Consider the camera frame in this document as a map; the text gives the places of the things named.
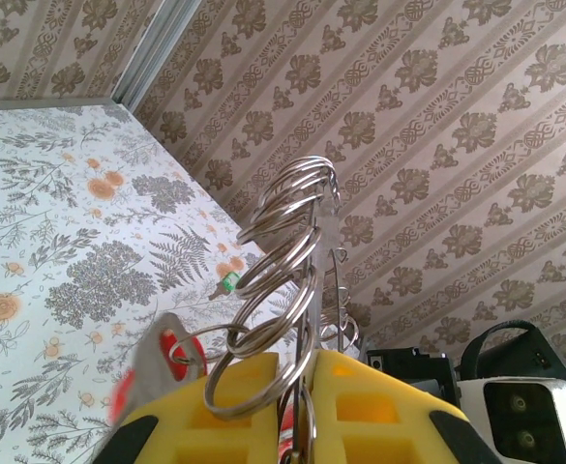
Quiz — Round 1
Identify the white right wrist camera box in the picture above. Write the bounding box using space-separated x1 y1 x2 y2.
456 375 566 464

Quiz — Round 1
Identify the aluminium frame post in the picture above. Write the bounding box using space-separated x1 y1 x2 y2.
110 0 202 111

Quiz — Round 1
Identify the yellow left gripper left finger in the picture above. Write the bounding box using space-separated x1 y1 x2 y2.
91 351 284 464

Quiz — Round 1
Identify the red plastic key tag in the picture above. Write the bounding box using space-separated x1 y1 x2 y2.
110 312 210 429

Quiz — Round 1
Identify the silver key ring chain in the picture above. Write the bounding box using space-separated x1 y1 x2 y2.
203 154 361 464

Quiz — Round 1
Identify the thin aluminium table edge rail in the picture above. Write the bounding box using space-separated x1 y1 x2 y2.
0 98 115 113

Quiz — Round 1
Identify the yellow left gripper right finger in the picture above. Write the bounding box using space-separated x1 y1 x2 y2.
305 349 506 464

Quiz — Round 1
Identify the green plastic key tag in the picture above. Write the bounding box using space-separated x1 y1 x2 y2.
208 271 241 301

